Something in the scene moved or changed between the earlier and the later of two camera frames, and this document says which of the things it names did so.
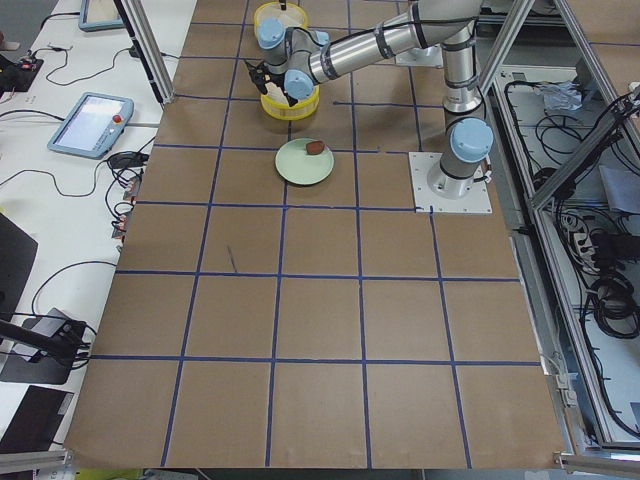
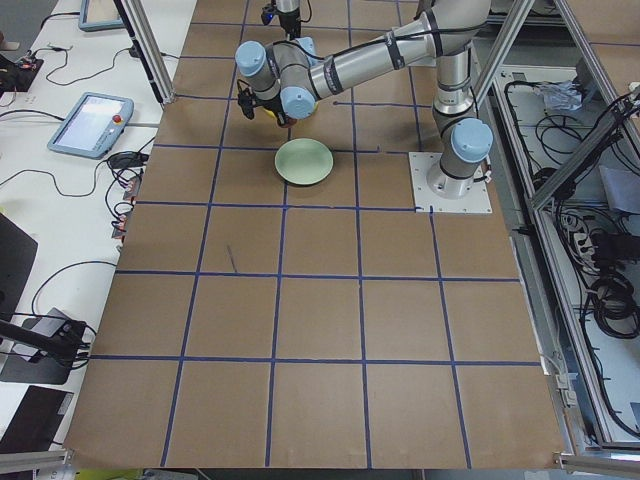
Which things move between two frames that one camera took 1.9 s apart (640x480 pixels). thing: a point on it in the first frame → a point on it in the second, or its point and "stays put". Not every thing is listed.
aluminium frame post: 150,48 stays put
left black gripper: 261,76 → 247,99
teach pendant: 92,126 stays put
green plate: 296,166 stays put
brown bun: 315,147 → 286,121
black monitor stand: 46,345 stays put
